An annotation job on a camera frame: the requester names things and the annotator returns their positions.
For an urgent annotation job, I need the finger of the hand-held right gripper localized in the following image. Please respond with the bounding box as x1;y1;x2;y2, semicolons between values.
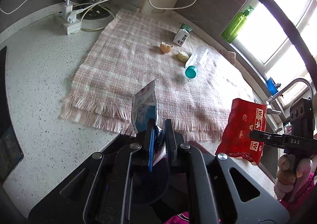
250;130;286;149

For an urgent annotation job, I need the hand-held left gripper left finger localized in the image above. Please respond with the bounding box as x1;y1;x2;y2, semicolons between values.
28;118;156;224

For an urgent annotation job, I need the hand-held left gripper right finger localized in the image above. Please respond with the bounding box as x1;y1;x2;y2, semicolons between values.
165;119;290;224

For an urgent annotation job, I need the red tissue packet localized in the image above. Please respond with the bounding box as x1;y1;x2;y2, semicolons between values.
215;98;267;166

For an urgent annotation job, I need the blue white plastic packet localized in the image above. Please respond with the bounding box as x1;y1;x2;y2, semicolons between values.
131;78;166;166

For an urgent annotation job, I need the pale food scrap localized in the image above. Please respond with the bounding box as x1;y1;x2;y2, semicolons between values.
176;51;189;62

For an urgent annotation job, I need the clear bottle with teal cap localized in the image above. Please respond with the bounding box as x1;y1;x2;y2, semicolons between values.
185;46;210;79

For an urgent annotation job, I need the brown eggshell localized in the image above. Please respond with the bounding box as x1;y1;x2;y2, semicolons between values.
160;42;174;54

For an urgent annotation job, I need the green white milk carton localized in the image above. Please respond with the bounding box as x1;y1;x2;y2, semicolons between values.
173;23;192;46

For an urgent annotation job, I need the person's right forearm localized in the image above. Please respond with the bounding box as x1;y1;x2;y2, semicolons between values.
274;157;317;214

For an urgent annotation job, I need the person's right hand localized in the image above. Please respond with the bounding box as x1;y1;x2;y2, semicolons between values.
276;154;298;185

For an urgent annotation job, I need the steel faucet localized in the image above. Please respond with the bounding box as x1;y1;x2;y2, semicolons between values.
265;78;315;115

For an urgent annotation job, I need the blue plastic container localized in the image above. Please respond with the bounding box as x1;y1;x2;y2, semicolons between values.
265;77;281;96

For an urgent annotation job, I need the person's pink clothing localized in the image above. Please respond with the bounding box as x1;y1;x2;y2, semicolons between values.
161;211;197;224

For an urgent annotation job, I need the pink plaid fringed cloth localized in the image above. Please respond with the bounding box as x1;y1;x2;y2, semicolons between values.
58;9;255;141

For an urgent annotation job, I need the white framed window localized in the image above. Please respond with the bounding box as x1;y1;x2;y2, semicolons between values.
231;0;317;125

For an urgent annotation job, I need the green soap pump bottle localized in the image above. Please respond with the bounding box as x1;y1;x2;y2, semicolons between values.
221;5;254;43

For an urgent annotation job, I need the black round dish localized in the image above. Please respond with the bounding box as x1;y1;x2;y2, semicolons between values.
82;0;116;20

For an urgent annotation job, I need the white power strip with plugs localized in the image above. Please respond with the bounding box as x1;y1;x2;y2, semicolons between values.
54;2;83;35

